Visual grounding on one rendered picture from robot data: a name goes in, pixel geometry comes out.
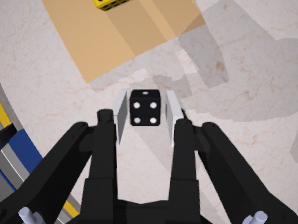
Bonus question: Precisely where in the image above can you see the black die with white pips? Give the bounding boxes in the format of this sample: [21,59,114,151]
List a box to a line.
[129,89,161,126]

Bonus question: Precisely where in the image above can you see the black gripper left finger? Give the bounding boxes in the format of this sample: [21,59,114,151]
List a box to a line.
[0,90,128,224]

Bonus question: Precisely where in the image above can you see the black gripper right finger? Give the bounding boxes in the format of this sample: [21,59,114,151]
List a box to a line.
[165,90,298,224]

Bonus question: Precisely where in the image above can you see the tan mat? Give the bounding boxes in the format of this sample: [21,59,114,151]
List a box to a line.
[42,0,206,84]

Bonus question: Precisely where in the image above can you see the yellow die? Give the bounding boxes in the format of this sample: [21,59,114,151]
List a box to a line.
[93,0,130,11]

